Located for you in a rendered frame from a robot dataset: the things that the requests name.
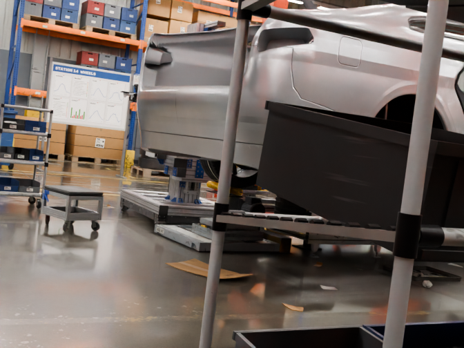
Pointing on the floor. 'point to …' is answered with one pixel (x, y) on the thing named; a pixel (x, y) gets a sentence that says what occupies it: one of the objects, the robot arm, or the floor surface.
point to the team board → (88, 99)
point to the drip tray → (433, 275)
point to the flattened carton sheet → (194, 266)
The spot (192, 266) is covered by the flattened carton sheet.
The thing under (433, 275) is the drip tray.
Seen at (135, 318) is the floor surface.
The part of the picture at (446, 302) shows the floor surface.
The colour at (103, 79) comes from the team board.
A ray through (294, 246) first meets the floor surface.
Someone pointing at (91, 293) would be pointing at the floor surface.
